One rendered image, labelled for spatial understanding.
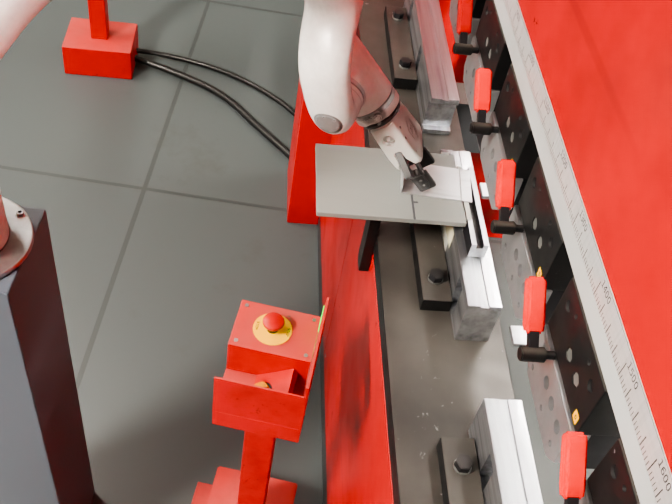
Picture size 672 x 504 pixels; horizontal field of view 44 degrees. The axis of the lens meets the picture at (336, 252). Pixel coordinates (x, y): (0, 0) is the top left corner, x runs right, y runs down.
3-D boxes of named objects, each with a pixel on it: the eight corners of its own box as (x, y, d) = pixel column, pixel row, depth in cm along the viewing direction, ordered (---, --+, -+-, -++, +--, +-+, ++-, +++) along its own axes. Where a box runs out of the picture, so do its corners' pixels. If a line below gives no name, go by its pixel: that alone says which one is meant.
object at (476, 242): (453, 177, 157) (457, 165, 155) (468, 178, 157) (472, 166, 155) (467, 256, 144) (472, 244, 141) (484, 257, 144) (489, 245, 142)
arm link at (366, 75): (381, 116, 133) (398, 75, 137) (336, 55, 125) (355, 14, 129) (340, 124, 138) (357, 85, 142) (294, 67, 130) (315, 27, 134)
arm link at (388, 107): (392, 105, 133) (401, 117, 135) (392, 72, 139) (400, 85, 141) (347, 126, 136) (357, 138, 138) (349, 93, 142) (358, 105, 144)
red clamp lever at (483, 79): (476, 66, 121) (472, 132, 120) (503, 68, 121) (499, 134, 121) (472, 69, 123) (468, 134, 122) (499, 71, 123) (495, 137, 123)
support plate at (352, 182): (314, 147, 154) (315, 143, 154) (452, 158, 157) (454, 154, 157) (316, 216, 142) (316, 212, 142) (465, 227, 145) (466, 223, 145)
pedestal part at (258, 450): (241, 498, 198) (255, 371, 159) (265, 503, 198) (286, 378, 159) (234, 521, 194) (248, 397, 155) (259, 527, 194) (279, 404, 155)
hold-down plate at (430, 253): (404, 192, 166) (407, 181, 164) (431, 194, 167) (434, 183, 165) (419, 310, 146) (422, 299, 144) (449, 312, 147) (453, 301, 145)
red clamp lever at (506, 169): (498, 157, 107) (493, 233, 107) (528, 160, 108) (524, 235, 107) (493, 159, 109) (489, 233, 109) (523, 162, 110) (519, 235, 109)
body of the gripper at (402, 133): (396, 117, 134) (429, 162, 141) (395, 79, 141) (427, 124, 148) (356, 135, 137) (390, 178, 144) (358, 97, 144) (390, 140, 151)
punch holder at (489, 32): (461, 73, 144) (487, -12, 132) (508, 78, 145) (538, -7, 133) (473, 129, 134) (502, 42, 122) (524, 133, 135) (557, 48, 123)
